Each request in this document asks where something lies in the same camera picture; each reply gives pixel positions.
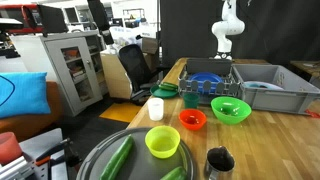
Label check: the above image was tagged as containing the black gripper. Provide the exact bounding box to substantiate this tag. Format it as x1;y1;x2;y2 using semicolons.
87;0;115;46

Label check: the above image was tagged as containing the white mug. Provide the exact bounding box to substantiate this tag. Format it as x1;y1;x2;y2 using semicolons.
147;97;165;122

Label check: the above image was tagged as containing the black office chair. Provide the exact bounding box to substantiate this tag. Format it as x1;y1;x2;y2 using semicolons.
118;43;168;106

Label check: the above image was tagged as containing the beige wooden box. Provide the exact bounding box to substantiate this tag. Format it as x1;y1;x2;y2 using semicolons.
99;49;134;100

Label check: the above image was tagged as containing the brown cardboard box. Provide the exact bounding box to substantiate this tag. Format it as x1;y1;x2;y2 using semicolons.
141;36;160;56

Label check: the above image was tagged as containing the black monitor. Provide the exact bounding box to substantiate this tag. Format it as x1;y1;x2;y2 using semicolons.
37;4;69;36

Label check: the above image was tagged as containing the grey metal cabinet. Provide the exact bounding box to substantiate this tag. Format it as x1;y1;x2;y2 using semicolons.
9;30;109;118

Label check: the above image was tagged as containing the yellow floor mat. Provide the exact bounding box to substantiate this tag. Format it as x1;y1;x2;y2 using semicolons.
98;101;144;124

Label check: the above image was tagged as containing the small dark green cucumber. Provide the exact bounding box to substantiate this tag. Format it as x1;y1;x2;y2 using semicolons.
158;81;179;92

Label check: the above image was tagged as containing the black curtain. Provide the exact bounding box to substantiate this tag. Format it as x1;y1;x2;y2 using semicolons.
159;0;320;68

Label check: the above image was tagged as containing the green plastic plate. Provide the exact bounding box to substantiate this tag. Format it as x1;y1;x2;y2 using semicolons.
149;83;179;100

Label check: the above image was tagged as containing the blue pillow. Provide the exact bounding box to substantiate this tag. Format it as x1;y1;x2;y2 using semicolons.
0;71;52;120

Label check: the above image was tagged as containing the dark grey rectangular tray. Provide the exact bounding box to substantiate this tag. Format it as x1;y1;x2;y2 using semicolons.
185;57;233;78

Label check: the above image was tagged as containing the teal plastic cup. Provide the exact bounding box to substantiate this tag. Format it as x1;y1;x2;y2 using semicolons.
182;92;201;110

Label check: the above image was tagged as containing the grey dish rack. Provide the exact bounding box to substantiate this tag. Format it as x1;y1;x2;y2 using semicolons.
178;64;242;105

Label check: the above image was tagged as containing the orange sofa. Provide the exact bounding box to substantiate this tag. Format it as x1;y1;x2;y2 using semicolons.
0;81;64;143

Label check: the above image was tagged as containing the orange plastic bowl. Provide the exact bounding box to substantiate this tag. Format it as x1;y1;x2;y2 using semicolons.
178;108;208;131

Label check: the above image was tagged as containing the yellow-green plastic bowl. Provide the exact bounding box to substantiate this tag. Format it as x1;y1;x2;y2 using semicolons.
144;125;181;159

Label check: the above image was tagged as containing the long green cucumber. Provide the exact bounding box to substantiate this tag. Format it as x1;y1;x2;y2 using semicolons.
99;134;135;180

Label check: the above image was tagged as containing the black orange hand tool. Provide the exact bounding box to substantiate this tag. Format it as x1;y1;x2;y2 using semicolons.
34;137;83;168

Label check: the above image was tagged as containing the grey metal platform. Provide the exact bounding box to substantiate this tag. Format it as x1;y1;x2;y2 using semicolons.
18;127;69;180

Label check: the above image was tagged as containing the dark grey round tray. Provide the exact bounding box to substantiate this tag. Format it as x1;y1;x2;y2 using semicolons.
75;127;196;180

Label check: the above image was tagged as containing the large green plastic bowl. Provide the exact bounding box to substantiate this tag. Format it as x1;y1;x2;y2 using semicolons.
210;96;253;126

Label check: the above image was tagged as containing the red plastic cup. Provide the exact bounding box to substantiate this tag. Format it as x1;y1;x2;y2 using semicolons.
0;131;24;166

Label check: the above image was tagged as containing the short green cucumber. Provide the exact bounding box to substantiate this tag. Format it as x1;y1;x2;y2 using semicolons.
159;165;188;180

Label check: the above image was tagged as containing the light blue plate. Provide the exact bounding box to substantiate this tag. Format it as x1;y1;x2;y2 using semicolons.
243;80;285;91

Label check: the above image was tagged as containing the stainless steel cup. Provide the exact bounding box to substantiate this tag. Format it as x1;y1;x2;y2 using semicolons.
203;145;236;180

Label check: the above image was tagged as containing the grey plastic bin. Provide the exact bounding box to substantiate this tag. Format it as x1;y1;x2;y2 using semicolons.
231;63;320;116

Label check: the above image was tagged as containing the wooden side table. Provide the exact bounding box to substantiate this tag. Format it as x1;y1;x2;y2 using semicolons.
289;59;320;81

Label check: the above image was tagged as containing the small red object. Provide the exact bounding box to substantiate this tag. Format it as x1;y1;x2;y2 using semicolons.
304;109;320;119

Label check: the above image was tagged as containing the red equipment frame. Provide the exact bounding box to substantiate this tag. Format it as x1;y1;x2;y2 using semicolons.
0;3;44;34

